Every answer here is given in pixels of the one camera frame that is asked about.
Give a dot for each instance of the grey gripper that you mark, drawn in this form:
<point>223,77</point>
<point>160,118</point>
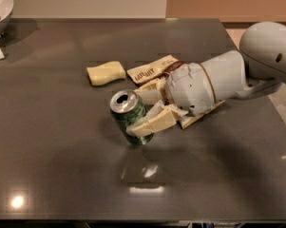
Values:
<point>187,87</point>

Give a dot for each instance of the green soda can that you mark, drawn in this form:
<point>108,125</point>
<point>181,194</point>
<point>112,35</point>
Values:
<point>126,107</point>

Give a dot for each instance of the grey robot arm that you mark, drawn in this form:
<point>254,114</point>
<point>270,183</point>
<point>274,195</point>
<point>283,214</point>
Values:
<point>257,68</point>

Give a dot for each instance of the brown and cream snack bag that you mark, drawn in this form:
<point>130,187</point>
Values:
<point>162,69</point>

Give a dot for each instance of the yellow sponge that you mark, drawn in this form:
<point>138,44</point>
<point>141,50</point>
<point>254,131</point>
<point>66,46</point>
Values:
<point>105,73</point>

